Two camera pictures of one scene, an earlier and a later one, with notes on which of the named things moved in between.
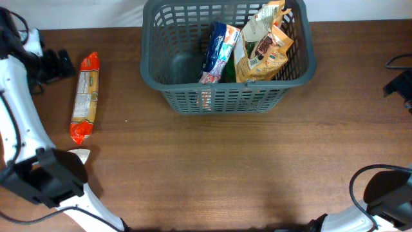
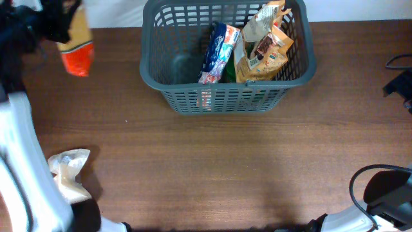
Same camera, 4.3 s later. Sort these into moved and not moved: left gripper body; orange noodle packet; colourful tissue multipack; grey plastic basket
Moved: orange noodle packet; left gripper body
Not moved: grey plastic basket; colourful tissue multipack
